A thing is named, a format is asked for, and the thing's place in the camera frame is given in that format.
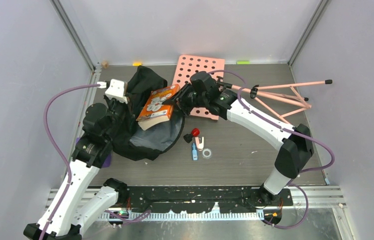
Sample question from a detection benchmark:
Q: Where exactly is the black student backpack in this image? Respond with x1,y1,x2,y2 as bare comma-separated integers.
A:
112,66,185,161

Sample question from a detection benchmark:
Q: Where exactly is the red black stamp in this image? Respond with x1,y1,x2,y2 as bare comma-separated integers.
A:
183,128,200,143

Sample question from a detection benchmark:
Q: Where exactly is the blue small clip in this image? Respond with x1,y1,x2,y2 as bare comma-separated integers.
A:
192,143,198,161

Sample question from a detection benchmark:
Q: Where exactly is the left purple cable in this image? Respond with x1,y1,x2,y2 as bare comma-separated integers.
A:
43,83,102,240

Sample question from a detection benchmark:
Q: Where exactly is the purple ball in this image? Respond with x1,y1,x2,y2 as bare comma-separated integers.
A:
75,137,111,168

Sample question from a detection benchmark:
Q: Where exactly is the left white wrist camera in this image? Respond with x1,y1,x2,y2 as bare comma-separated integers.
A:
97,79,128,104

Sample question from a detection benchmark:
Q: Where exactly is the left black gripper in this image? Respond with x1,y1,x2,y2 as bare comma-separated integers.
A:
103,92,135,141

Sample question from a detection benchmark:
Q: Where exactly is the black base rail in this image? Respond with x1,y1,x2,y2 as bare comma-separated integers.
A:
117,186,293,214

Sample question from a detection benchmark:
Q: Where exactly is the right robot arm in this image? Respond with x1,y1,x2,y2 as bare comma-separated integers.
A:
163,84,314,205

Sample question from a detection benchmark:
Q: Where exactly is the green tape marker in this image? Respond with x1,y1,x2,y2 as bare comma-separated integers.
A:
236,60,250,65

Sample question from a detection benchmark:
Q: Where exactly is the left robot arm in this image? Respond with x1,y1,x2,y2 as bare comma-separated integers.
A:
23,98,129,240

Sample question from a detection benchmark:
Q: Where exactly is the orange treehouse book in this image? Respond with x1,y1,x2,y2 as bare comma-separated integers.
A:
136,84,180,131

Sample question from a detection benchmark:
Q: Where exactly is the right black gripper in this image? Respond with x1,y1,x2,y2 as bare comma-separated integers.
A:
162,83,207,117

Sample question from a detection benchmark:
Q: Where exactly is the pink small stapler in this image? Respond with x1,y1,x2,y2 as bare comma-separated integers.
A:
194,136,204,151

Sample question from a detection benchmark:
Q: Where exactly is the pink perforated music stand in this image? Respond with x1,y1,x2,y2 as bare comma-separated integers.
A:
172,54,333,124

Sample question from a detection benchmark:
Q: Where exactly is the clear tape roll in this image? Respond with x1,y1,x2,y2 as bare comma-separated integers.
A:
202,148,212,159

